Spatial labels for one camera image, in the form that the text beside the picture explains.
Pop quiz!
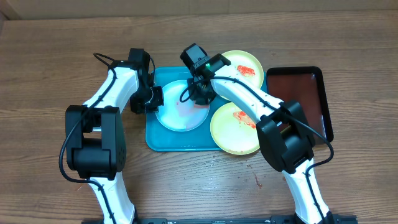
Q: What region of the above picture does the yellow-green plate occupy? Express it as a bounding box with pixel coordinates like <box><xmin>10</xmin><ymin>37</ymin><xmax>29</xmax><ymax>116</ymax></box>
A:
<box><xmin>222</xmin><ymin>50</ymin><xmax>264</xmax><ymax>88</ymax></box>
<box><xmin>210</xmin><ymin>102</ymin><xmax>259</xmax><ymax>155</ymax></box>

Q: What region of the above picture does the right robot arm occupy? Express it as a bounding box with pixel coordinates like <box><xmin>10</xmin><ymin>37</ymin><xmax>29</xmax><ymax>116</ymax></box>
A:
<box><xmin>180</xmin><ymin>52</ymin><xmax>334</xmax><ymax>223</ymax></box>

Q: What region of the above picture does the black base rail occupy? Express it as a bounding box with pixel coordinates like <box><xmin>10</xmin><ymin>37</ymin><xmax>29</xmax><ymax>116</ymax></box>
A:
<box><xmin>81</xmin><ymin>214</ymin><xmax>358</xmax><ymax>224</ymax></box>

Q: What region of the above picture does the light blue plate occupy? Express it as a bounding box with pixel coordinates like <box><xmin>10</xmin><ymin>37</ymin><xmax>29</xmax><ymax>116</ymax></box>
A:
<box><xmin>155</xmin><ymin>80</ymin><xmax>210</xmax><ymax>132</ymax></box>

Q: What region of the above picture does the teal plastic tray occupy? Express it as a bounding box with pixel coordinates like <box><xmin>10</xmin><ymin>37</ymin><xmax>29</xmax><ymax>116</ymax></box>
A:
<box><xmin>145</xmin><ymin>65</ymin><xmax>273</xmax><ymax>152</ymax></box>

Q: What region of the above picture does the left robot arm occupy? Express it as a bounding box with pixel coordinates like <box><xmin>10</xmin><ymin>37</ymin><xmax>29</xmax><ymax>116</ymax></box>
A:
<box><xmin>58</xmin><ymin>58</ymin><xmax>163</xmax><ymax>223</ymax></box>

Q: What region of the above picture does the black tray with red water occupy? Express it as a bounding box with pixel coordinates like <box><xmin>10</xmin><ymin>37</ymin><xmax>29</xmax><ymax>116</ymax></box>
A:
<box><xmin>266</xmin><ymin>66</ymin><xmax>334</xmax><ymax>142</ymax></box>

